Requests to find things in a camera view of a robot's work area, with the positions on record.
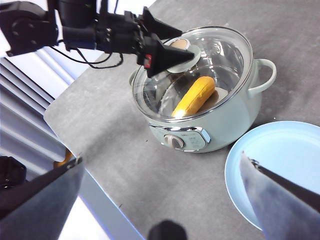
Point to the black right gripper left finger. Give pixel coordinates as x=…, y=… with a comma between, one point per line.
x=37, y=212

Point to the glass lid with golden knob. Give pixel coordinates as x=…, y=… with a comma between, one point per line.
x=220, y=50

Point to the light blue round plate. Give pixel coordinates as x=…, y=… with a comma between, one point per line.
x=275, y=142

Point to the pale green electric steamer pot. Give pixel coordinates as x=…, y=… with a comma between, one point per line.
x=225, y=125

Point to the black box device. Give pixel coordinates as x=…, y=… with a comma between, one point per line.
x=12, y=172

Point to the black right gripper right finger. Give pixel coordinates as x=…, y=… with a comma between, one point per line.
x=287, y=212

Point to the yellow corn cob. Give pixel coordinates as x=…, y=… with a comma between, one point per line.
x=195, y=97

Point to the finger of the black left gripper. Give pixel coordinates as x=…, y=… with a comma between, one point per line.
x=165, y=56
x=157, y=26

